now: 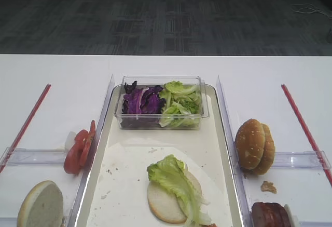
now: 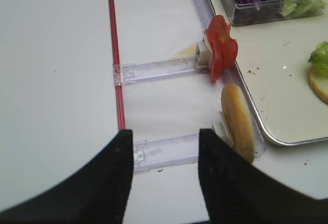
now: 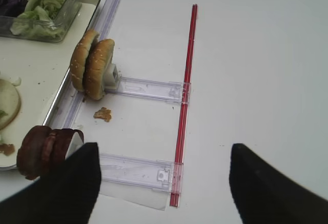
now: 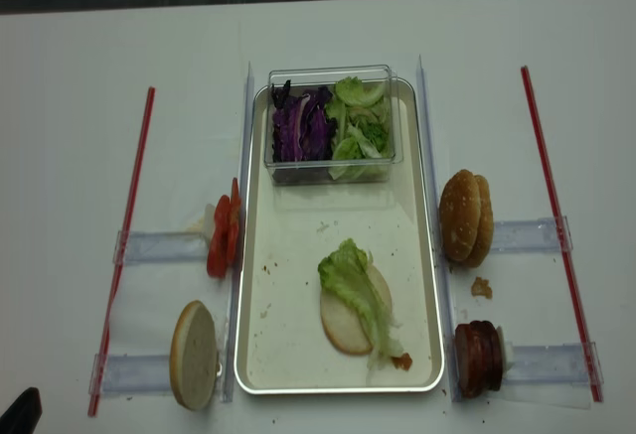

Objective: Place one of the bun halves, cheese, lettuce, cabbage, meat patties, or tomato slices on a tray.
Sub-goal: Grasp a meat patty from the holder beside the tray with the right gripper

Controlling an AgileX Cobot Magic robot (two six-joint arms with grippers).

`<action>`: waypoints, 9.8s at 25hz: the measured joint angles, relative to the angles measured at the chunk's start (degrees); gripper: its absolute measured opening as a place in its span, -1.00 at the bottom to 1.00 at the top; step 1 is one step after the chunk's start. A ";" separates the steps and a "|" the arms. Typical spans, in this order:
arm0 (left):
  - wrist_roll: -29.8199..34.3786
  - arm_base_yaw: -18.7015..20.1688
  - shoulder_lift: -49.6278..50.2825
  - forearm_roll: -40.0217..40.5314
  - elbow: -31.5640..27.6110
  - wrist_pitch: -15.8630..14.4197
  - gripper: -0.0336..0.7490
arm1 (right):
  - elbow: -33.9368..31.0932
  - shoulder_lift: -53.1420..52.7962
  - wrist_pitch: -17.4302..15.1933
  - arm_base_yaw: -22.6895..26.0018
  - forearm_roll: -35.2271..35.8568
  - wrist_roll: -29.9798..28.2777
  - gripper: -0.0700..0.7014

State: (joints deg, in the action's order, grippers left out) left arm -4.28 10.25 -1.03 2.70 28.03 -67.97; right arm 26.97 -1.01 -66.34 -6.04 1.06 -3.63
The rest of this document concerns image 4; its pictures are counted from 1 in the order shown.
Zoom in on meat patty slice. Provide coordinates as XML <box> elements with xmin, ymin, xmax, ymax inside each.
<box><xmin>454</xmin><ymin>324</ymin><xmax>484</xmax><ymax>398</ymax></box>

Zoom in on green lettuce leaf on bun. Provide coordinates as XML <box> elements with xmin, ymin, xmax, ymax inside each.
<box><xmin>318</xmin><ymin>238</ymin><xmax>403</xmax><ymax>372</ymax></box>

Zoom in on back tomato slice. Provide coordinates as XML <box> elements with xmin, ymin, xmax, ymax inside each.
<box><xmin>227</xmin><ymin>178</ymin><xmax>241</xmax><ymax>265</ymax></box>

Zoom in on tomato slice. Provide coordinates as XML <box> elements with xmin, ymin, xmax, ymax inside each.
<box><xmin>227</xmin><ymin>178</ymin><xmax>241</xmax><ymax>265</ymax></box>
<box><xmin>207</xmin><ymin>195</ymin><xmax>231</xmax><ymax>278</ymax></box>

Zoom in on green lettuce in box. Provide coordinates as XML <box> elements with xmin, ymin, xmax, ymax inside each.
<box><xmin>326</xmin><ymin>76</ymin><xmax>392</xmax><ymax>182</ymax></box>

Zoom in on white tomato backstop block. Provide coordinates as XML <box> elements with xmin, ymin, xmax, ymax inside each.
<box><xmin>201</xmin><ymin>204</ymin><xmax>216</xmax><ymax>243</ymax></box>

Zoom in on front tomato slice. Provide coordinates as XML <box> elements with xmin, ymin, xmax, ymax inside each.
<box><xmin>207</xmin><ymin>195</ymin><xmax>231</xmax><ymax>278</ymax></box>

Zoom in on bread crumb piece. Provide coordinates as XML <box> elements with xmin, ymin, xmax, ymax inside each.
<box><xmin>470</xmin><ymin>276</ymin><xmax>493</xmax><ymax>300</ymax></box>

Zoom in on stacked meat patty slices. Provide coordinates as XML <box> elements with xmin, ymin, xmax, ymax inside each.
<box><xmin>470</xmin><ymin>321</ymin><xmax>504</xmax><ymax>391</ymax></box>

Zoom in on purple cabbage leaves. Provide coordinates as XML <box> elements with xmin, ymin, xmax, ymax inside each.
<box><xmin>270</xmin><ymin>80</ymin><xmax>338</xmax><ymax>163</ymax></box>

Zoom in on clear plastic salad box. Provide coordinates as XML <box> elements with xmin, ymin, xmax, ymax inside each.
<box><xmin>263</xmin><ymin>65</ymin><xmax>402</xmax><ymax>185</ymax></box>

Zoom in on cream metal serving tray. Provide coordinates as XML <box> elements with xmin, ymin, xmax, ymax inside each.
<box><xmin>235</xmin><ymin>79</ymin><xmax>445</xmax><ymax>395</ymax></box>

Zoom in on bottom bun slice on tray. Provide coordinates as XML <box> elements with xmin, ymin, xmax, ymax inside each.
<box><xmin>320</xmin><ymin>263</ymin><xmax>393</xmax><ymax>356</ymax></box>

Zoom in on front sesame bun top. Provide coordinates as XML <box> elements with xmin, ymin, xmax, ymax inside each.
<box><xmin>438</xmin><ymin>169</ymin><xmax>481</xmax><ymax>262</ymax></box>

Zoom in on sesame bun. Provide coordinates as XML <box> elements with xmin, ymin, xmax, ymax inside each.
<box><xmin>465</xmin><ymin>175</ymin><xmax>494</xmax><ymax>268</ymax></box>
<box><xmin>438</xmin><ymin>169</ymin><xmax>481</xmax><ymax>262</ymax></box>

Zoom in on rear sesame bun top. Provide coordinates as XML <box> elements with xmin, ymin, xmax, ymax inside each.
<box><xmin>465</xmin><ymin>175</ymin><xmax>494</xmax><ymax>268</ymax></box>

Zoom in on left red strip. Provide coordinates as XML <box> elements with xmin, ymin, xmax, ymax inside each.
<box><xmin>87</xmin><ymin>86</ymin><xmax>156</xmax><ymax>418</ymax></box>

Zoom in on red strip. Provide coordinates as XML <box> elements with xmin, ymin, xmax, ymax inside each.
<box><xmin>520</xmin><ymin>66</ymin><xmax>604</xmax><ymax>403</ymax></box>
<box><xmin>87</xmin><ymin>86</ymin><xmax>156</xmax><ymax>418</ymax></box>

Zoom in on upper left clear holder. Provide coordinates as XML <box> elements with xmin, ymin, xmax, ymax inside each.
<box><xmin>113</xmin><ymin>230</ymin><xmax>209</xmax><ymax>266</ymax></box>

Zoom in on clear holder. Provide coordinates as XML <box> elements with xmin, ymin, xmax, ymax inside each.
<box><xmin>503</xmin><ymin>344</ymin><xmax>590</xmax><ymax>385</ymax></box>
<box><xmin>490</xmin><ymin>217</ymin><xmax>572</xmax><ymax>253</ymax></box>
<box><xmin>88</xmin><ymin>354</ymin><xmax>171</xmax><ymax>396</ymax></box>
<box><xmin>113</xmin><ymin>230</ymin><xmax>209</xmax><ymax>266</ymax></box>

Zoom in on orange sauce blob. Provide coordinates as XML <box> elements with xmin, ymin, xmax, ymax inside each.
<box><xmin>392</xmin><ymin>353</ymin><xmax>412</xmax><ymax>371</ymax></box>

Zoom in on standing white bun half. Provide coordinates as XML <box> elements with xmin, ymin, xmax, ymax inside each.
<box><xmin>169</xmin><ymin>300</ymin><xmax>218</xmax><ymax>411</ymax></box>

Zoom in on upper right clear holder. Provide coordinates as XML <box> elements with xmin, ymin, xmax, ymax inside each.
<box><xmin>490</xmin><ymin>217</ymin><xmax>572</xmax><ymax>253</ymax></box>

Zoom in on lower left clear holder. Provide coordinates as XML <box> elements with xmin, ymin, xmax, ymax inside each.
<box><xmin>88</xmin><ymin>354</ymin><xmax>171</xmax><ymax>396</ymax></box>

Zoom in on lower right clear holder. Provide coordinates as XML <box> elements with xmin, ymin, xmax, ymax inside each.
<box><xmin>503</xmin><ymin>344</ymin><xmax>590</xmax><ymax>385</ymax></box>

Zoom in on right red strip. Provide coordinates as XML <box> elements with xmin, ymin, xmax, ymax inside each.
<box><xmin>520</xmin><ymin>66</ymin><xmax>604</xmax><ymax>403</ymax></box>

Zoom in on black object at corner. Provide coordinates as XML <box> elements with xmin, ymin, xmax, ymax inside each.
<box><xmin>0</xmin><ymin>387</ymin><xmax>43</xmax><ymax>434</ymax></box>

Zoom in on left clear vertical rail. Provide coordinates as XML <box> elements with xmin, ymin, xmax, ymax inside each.
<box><xmin>223</xmin><ymin>63</ymin><xmax>254</xmax><ymax>403</ymax></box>

